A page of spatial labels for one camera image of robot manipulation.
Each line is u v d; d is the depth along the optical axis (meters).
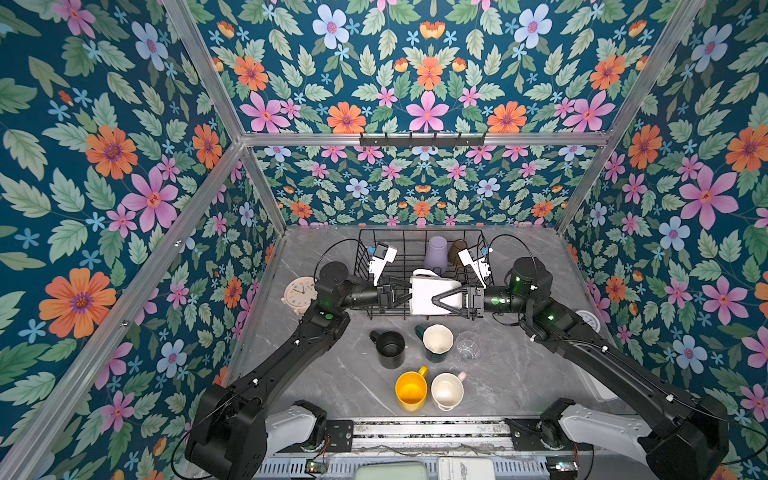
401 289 0.65
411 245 1.14
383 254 0.62
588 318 0.91
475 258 0.59
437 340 0.87
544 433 0.66
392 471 0.66
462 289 0.57
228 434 0.39
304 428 0.62
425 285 0.60
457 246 1.03
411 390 0.80
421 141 0.91
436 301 0.58
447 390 0.78
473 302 0.56
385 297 0.61
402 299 0.64
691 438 0.37
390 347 0.86
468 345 0.84
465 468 0.68
